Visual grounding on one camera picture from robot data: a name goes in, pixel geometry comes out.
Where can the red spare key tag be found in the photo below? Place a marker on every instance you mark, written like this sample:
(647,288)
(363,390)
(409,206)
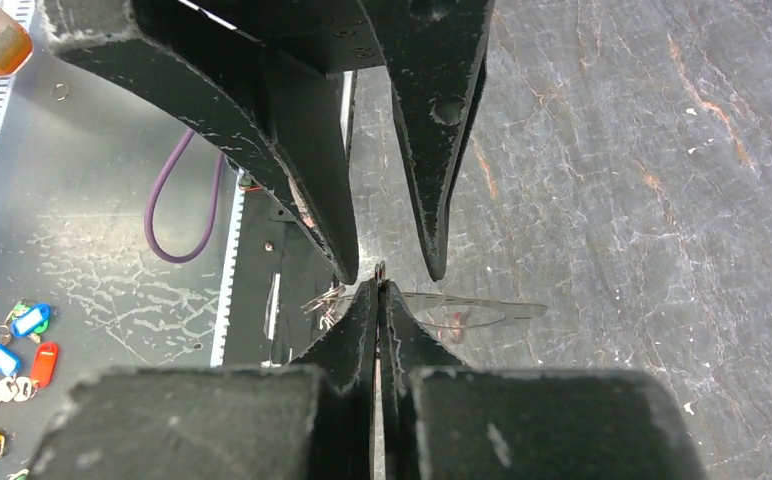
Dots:
(44,364)

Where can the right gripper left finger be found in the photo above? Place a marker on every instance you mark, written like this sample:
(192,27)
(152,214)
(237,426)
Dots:
(309,419)

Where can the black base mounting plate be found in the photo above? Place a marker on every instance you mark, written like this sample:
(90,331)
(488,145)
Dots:
(277,271)

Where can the large metal keyring plate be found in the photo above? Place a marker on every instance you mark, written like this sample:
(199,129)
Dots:
(448,317)

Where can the blue key tag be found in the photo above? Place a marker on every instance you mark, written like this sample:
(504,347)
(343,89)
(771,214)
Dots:
(25,321)
(10,363)

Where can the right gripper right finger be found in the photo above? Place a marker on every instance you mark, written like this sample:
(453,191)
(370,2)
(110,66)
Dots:
(445,420)

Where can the white slotted cable duct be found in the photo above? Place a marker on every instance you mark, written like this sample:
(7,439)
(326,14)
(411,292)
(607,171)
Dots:
(222,321)

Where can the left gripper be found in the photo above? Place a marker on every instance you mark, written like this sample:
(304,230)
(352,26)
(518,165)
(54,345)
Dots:
(280,123)

